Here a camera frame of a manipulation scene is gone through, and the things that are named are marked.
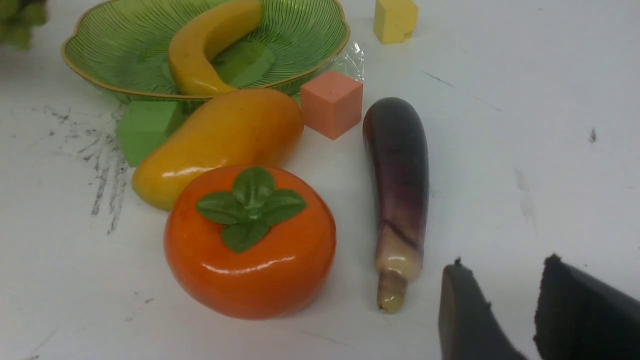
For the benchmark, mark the green glass leaf plate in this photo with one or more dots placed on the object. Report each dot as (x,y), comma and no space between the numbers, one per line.
(121,47)

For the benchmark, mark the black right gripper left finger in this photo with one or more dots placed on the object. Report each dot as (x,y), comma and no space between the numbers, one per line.
(467,327)

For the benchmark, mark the yellow banana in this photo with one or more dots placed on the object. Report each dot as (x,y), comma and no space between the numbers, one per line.
(198,42)

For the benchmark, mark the orange persimmon with leaves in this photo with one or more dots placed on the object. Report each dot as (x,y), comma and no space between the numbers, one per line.
(251,243)

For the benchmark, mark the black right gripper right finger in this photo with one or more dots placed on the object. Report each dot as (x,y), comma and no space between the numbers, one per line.
(579,317)

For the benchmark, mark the white radish with leaves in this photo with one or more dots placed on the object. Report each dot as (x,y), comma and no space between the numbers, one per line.
(18,18)

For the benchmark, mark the purple eggplant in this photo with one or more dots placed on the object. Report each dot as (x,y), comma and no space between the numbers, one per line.
(397,151)

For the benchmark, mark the orange foam cube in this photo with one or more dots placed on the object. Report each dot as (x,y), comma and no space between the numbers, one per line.
(331,103)

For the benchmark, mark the yellow orange mango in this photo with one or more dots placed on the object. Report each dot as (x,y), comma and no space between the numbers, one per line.
(246,127)

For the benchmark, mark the yellow foam cube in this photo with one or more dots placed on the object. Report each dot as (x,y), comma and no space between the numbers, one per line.
(395,20)

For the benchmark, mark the green foam cube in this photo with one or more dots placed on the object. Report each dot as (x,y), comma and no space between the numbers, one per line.
(144,126)

